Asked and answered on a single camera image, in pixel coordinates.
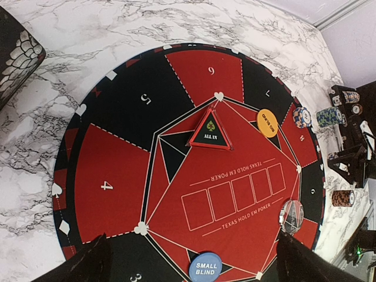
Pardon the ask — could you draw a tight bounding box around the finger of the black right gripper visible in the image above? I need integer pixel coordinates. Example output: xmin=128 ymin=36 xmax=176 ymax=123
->
xmin=327 ymin=115 xmax=375 ymax=189

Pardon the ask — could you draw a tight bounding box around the red brown chip stack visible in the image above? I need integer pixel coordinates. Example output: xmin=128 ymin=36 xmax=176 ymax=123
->
xmin=332 ymin=190 xmax=355 ymax=207

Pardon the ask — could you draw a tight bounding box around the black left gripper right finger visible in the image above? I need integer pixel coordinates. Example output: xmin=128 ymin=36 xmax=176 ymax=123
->
xmin=277 ymin=233 xmax=360 ymax=282

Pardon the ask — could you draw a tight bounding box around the triangular all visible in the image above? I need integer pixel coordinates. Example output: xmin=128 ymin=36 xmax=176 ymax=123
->
xmin=187 ymin=106 xmax=233 ymax=150

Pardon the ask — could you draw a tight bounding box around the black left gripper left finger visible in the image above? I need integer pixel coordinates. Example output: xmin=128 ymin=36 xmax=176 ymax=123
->
xmin=35 ymin=234 xmax=112 ymax=282

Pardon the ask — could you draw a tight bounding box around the white blue poker chip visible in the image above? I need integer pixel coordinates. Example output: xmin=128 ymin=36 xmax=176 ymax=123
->
xmin=293 ymin=107 xmax=312 ymax=129

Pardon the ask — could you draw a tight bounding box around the round red black poker mat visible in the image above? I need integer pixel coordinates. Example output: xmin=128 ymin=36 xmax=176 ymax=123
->
xmin=52 ymin=43 xmax=325 ymax=281

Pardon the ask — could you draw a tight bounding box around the blue small blind button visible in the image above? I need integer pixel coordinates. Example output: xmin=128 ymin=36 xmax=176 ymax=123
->
xmin=189 ymin=252 xmax=222 ymax=282

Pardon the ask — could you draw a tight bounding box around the clear round dealer button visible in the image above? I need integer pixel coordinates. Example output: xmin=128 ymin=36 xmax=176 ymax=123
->
xmin=278 ymin=200 xmax=304 ymax=234

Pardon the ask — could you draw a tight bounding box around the blue white chip stack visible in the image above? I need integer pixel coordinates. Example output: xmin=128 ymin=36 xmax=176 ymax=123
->
xmin=316 ymin=107 xmax=343 ymax=127

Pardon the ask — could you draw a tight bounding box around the black floral box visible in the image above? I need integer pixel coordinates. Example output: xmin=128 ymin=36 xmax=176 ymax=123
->
xmin=0 ymin=8 xmax=46 ymax=108

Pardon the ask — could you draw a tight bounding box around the black poker chip case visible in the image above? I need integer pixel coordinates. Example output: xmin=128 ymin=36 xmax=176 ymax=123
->
xmin=329 ymin=85 xmax=375 ymax=165

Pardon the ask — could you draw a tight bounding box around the orange big blind button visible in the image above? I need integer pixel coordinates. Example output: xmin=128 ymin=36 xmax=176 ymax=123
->
xmin=257 ymin=109 xmax=278 ymax=138

